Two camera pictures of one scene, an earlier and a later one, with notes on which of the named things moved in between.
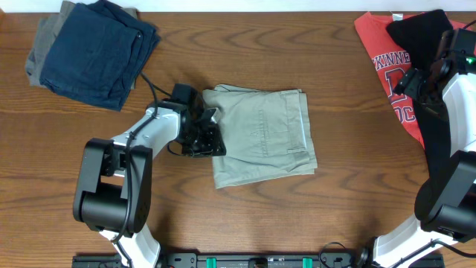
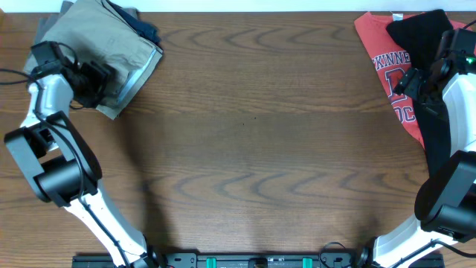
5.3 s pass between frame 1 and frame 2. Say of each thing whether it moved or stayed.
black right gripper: stayed
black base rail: stayed
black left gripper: moved
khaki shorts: moved
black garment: stayed
